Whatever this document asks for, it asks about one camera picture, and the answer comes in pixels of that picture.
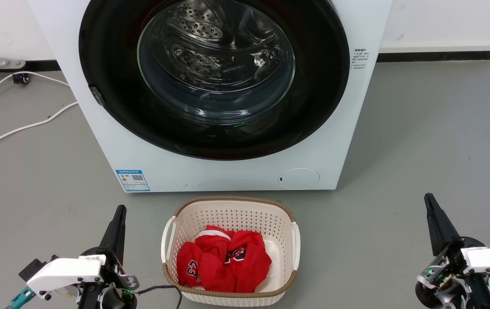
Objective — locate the black caster wheel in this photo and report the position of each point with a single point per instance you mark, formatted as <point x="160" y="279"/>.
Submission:
<point x="20" y="78"/>

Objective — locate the white front-load washing machine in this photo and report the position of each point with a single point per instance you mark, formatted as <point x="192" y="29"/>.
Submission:
<point x="236" y="174"/>

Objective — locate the blue energy label sticker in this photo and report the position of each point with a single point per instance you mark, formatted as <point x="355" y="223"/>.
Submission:
<point x="132" y="180"/>

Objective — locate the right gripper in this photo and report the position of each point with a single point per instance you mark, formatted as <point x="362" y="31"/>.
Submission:
<point x="446" y="279"/>

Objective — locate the black text warning sticker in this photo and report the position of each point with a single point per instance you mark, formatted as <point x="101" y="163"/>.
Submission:
<point x="360" y="58"/>

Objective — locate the stainless steel washer drum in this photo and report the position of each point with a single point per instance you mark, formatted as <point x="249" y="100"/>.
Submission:
<point x="210" y="47"/>

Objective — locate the teal plug connector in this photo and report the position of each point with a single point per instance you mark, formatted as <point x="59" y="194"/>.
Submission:
<point x="20" y="298"/>

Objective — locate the red basketball jersey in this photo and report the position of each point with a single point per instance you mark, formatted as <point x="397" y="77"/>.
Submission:
<point x="227" y="262"/>

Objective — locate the black round glass washer door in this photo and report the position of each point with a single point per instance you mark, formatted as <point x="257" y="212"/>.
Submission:
<point x="111" y="64"/>

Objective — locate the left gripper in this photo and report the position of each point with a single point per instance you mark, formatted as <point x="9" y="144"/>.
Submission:
<point x="116" y="296"/>

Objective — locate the round white filter cover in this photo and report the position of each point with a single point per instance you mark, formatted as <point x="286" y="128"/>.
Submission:
<point x="298" y="178"/>

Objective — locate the cream plastic laundry basket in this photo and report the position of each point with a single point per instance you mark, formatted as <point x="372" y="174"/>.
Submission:
<point x="232" y="214"/>

